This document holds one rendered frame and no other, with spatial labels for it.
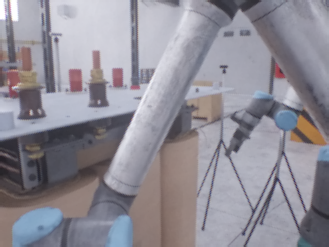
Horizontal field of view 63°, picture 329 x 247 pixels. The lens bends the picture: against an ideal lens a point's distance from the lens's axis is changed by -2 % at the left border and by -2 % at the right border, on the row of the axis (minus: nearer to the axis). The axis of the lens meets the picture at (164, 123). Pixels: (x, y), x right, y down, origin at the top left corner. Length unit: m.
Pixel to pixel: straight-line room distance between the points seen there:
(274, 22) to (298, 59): 0.07
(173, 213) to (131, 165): 1.18
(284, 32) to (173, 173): 1.27
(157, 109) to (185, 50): 0.13
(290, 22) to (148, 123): 0.32
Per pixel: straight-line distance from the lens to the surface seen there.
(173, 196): 1.70
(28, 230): 0.55
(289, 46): 0.49
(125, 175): 0.61
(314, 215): 0.89
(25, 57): 0.89
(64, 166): 1.04
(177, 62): 0.57
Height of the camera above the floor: 1.52
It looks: 12 degrees down
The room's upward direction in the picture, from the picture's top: straight up
